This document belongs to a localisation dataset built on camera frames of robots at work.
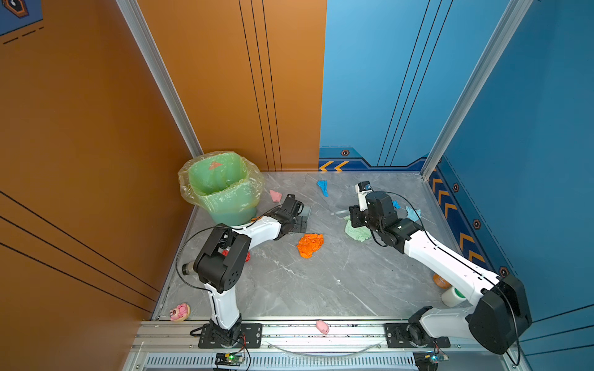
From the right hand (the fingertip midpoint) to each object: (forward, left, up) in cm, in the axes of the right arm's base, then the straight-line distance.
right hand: (349, 207), depth 83 cm
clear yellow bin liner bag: (+3, +58, +6) cm, 58 cm away
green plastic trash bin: (+4, +43, +7) cm, 44 cm away
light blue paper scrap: (+10, -31, -19) cm, 38 cm away
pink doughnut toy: (-31, +58, -16) cm, 68 cm away
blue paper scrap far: (+29, +7, -18) cm, 35 cm away
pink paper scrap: (+22, +31, -18) cm, 42 cm away
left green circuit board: (-43, +40, -20) cm, 62 cm away
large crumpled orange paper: (-4, +15, -18) cm, 24 cm away
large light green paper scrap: (0, -7, -18) cm, 20 cm away
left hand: (+5, +21, -15) cm, 26 cm away
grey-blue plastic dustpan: (-1, +17, -6) cm, 19 cm away
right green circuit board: (-43, -22, -22) cm, 53 cm away
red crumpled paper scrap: (-25, +35, +16) cm, 46 cm away
